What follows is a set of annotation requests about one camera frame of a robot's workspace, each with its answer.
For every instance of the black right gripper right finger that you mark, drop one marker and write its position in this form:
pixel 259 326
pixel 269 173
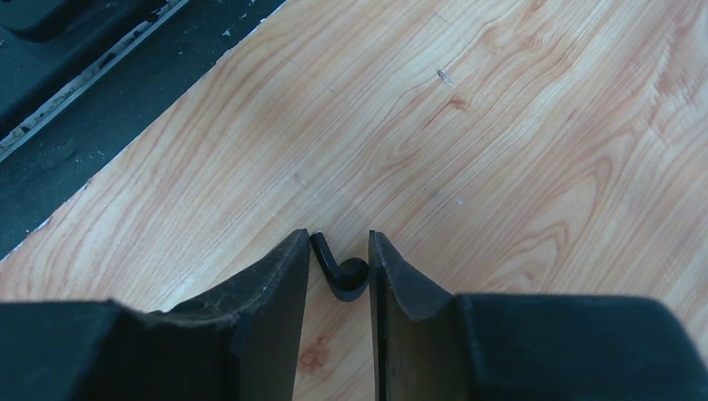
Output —
pixel 431 344

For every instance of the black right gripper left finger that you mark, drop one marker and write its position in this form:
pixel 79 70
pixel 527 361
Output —
pixel 238 340

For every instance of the black earbud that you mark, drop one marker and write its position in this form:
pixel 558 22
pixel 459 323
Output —
pixel 347 280

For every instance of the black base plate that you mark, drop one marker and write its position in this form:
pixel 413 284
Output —
pixel 39 176

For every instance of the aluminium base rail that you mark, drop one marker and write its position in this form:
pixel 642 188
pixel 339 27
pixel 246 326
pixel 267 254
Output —
pixel 51 51

